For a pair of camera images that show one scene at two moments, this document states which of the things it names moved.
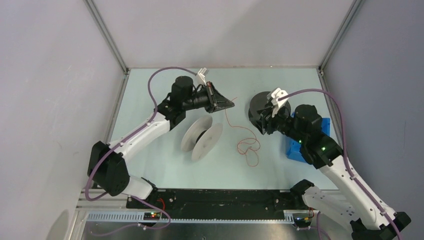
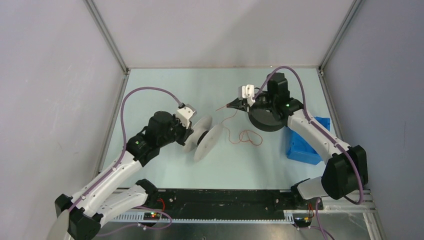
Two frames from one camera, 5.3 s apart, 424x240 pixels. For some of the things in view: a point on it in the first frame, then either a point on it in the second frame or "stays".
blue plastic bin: x=293 y=147 stays
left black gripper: x=212 y=95 -> x=186 y=133
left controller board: x=151 y=216 stays
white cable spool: x=201 y=137 stays
